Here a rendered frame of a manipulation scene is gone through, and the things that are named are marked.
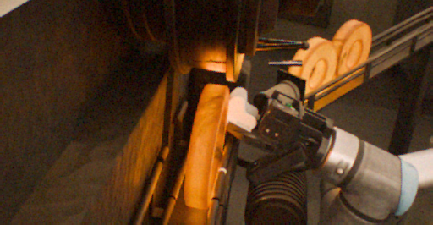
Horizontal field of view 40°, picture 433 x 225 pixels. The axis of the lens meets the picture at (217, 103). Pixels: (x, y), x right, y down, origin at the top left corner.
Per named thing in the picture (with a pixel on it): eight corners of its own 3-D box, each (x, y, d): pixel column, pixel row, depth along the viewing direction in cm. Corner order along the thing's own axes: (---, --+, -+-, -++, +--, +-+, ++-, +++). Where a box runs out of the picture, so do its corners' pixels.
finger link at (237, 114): (215, 79, 97) (265, 103, 98) (200, 108, 100) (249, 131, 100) (212, 86, 94) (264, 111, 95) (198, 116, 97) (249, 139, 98)
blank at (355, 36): (329, 29, 136) (342, 33, 134) (364, 12, 146) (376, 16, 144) (320, 88, 144) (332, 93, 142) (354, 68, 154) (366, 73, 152)
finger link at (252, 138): (231, 112, 100) (277, 134, 100) (227, 120, 100) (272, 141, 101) (227, 123, 95) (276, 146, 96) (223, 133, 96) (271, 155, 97)
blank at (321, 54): (289, 47, 126) (302, 52, 124) (329, 29, 136) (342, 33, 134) (282, 110, 134) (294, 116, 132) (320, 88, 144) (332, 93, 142)
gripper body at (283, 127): (271, 85, 101) (334, 116, 101) (249, 126, 104) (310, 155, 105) (269, 104, 94) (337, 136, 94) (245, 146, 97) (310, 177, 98)
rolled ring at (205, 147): (233, 68, 92) (213, 65, 93) (216, 118, 76) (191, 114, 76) (221, 169, 100) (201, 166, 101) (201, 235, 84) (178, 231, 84)
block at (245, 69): (178, 178, 114) (189, 63, 104) (185, 158, 122) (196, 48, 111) (232, 188, 114) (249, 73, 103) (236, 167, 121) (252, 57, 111)
